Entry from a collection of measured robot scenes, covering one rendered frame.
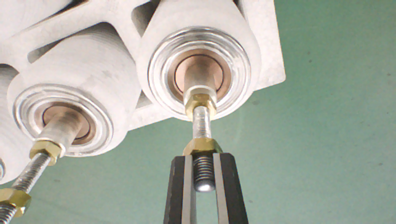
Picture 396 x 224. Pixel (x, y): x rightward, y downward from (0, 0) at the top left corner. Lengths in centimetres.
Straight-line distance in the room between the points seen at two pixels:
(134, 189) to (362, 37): 64
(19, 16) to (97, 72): 6
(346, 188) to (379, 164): 11
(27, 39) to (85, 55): 7
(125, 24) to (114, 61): 4
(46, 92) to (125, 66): 7
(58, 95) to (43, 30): 9
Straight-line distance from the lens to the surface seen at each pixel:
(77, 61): 21
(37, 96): 21
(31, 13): 21
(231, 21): 16
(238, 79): 17
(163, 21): 16
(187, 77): 16
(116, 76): 22
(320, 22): 47
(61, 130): 20
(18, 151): 29
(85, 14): 25
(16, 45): 29
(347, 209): 94
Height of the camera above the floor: 40
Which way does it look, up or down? 53 degrees down
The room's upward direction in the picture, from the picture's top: 178 degrees clockwise
